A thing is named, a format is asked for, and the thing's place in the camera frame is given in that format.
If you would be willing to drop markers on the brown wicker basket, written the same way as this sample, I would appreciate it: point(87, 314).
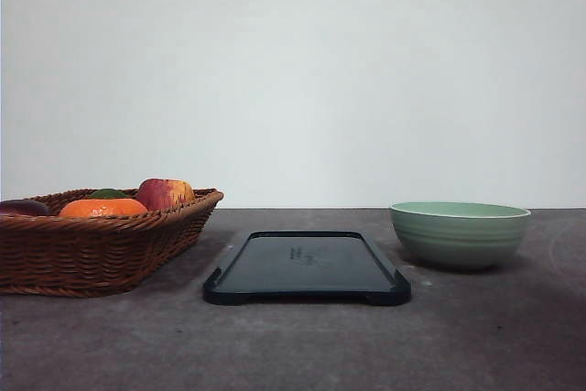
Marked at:
point(96, 256)

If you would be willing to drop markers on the dark purple fruit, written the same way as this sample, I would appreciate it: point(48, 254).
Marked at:
point(23, 207)

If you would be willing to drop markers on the dark green fruit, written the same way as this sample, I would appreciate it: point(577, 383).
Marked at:
point(107, 193)

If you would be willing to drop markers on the orange fruit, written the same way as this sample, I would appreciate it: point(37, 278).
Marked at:
point(77, 208)

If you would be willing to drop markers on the light green ceramic bowl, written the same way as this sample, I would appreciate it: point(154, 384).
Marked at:
point(459, 235)

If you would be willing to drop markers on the dark rectangular tray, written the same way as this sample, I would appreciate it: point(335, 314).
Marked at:
point(306, 265)

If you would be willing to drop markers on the red yellow apple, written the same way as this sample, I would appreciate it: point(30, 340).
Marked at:
point(160, 194)

